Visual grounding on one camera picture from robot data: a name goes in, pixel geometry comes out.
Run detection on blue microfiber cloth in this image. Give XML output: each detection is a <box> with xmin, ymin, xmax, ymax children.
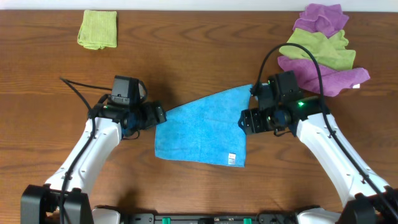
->
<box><xmin>155</xmin><ymin>85</ymin><xmax>252</xmax><ymax>167</ymax></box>

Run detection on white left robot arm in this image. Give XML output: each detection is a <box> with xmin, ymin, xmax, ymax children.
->
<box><xmin>21</xmin><ymin>76</ymin><xmax>167</xmax><ymax>223</ymax></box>

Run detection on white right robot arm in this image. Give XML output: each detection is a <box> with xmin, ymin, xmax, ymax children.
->
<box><xmin>238</xmin><ymin>72</ymin><xmax>397</xmax><ymax>223</ymax></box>

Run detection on lower purple microfiber cloth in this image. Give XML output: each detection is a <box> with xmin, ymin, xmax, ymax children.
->
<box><xmin>277</xmin><ymin>56</ymin><xmax>370</xmax><ymax>97</ymax></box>

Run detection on purple microfiber cloth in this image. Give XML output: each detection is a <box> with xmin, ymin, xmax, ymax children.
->
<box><xmin>277</xmin><ymin>56</ymin><xmax>370</xmax><ymax>97</ymax></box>
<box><xmin>292</xmin><ymin>3</ymin><xmax>349</xmax><ymax>38</ymax></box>

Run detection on crumpled green microfiber cloth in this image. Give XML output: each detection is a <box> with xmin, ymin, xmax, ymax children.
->
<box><xmin>287</xmin><ymin>28</ymin><xmax>356</xmax><ymax>70</ymax></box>

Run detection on folded green microfiber cloth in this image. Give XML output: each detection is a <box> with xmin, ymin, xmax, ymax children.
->
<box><xmin>77</xmin><ymin>10</ymin><xmax>118</xmax><ymax>50</ymax></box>

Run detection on upper purple microfiber cloth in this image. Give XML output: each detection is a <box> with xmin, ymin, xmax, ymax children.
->
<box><xmin>292</xmin><ymin>3</ymin><xmax>349</xmax><ymax>38</ymax></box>

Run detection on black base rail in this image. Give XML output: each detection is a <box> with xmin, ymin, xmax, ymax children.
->
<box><xmin>93</xmin><ymin>205</ymin><xmax>321</xmax><ymax>224</ymax></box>

